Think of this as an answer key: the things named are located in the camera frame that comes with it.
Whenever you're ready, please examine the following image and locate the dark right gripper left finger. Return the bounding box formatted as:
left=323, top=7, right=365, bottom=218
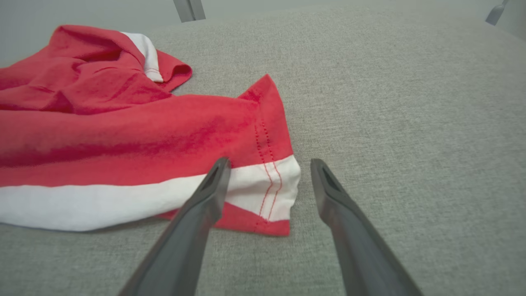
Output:
left=119, top=157, right=232, bottom=296

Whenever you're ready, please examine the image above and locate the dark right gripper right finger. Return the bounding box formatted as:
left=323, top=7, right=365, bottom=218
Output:
left=310, top=158, right=424, bottom=296

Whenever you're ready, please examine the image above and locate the red and white garment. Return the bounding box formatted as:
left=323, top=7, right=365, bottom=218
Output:
left=0, top=25, right=301, bottom=237

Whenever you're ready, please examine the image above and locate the grey fabric sofa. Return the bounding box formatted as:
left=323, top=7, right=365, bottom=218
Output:
left=0, top=4, right=526, bottom=296

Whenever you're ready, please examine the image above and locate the grey vertical post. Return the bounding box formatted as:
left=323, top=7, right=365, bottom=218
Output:
left=173, top=0, right=206, bottom=23

